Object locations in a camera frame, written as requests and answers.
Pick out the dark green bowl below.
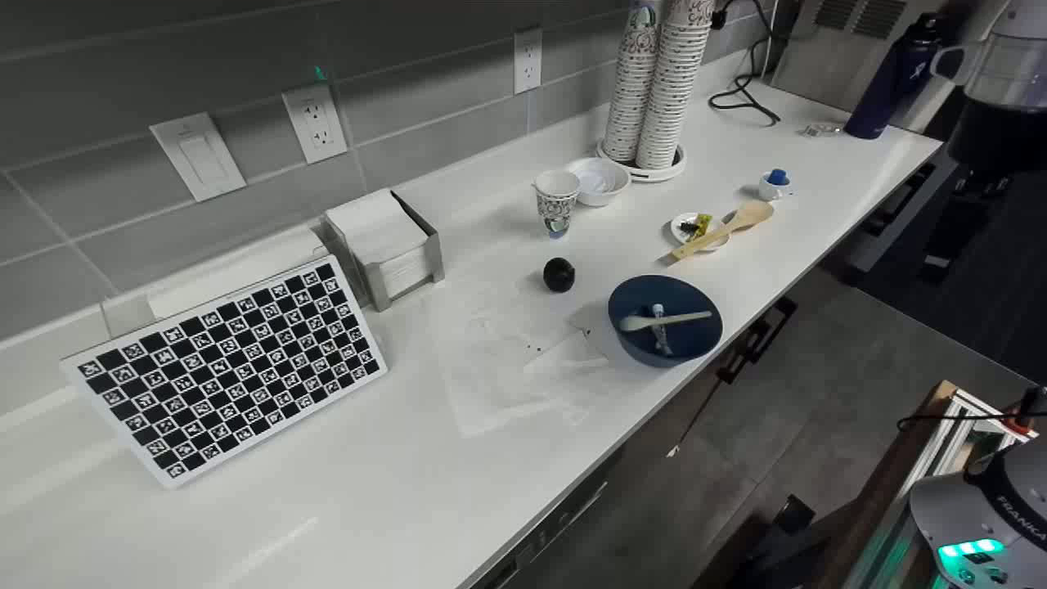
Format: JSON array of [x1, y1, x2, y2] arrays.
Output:
[[604, 271, 726, 374]]

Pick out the white outlet with green light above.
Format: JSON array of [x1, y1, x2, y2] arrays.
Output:
[[278, 82, 355, 167]]

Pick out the patterned paper cup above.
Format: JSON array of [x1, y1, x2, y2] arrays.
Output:
[[530, 167, 585, 242]]

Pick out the white light switch plate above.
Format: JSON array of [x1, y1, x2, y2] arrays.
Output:
[[149, 107, 250, 206]]

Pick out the black power cable with plug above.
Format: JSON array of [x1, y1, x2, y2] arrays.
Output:
[[708, 0, 792, 127]]

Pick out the dark wood base cabinet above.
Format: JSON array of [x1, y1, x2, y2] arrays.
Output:
[[461, 133, 949, 589]]

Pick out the grey robot base green lights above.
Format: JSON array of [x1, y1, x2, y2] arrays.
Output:
[[902, 439, 1047, 589]]

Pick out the slim stack of paper cups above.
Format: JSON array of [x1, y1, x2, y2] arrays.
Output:
[[600, 0, 664, 167]]

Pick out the white round cup holder base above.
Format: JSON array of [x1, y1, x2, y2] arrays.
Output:
[[596, 142, 691, 187]]

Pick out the wooden spoon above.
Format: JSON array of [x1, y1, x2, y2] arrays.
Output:
[[654, 198, 779, 269]]

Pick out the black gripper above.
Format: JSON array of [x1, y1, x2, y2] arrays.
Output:
[[947, 101, 1047, 178]]

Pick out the dark blue water bottle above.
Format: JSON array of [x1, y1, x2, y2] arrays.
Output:
[[840, 11, 949, 145]]

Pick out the small white mug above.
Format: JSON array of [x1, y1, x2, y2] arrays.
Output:
[[748, 172, 794, 206]]

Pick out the wide stack of paper cups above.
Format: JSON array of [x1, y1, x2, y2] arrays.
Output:
[[635, 0, 717, 172]]

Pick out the white plastic spoon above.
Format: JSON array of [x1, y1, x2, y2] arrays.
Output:
[[618, 307, 717, 359]]

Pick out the black white calibration board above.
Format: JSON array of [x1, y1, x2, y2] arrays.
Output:
[[61, 252, 390, 492]]

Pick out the black cabinet door handle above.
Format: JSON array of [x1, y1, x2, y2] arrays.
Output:
[[748, 293, 802, 342], [712, 336, 770, 387]]

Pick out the wooden frame stand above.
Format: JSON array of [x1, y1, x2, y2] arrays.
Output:
[[839, 376, 1042, 517]]

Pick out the plain white wall outlet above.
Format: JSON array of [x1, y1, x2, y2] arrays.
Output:
[[511, 26, 546, 94]]

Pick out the small white bowl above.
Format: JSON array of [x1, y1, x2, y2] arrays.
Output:
[[565, 155, 635, 210]]

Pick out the small black round object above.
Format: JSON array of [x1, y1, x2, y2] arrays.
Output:
[[540, 254, 580, 293]]

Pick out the small white plate with food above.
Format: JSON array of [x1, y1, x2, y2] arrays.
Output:
[[664, 206, 732, 247]]

